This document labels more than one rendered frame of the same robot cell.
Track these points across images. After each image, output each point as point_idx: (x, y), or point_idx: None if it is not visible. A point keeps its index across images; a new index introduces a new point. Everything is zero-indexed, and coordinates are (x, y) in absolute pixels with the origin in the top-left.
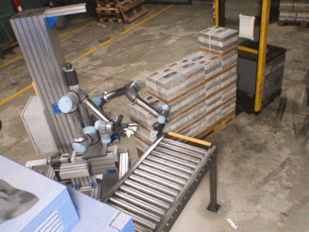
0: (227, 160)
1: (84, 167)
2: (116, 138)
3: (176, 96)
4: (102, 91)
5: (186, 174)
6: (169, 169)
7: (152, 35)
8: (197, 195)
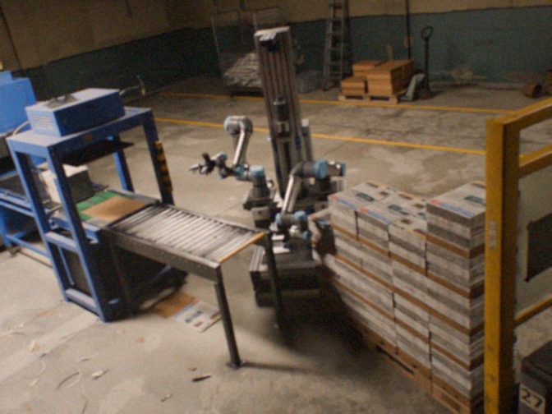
0: (328, 390)
1: (246, 200)
2: None
3: (341, 227)
4: (342, 162)
5: (183, 247)
6: (198, 238)
7: None
8: (264, 349)
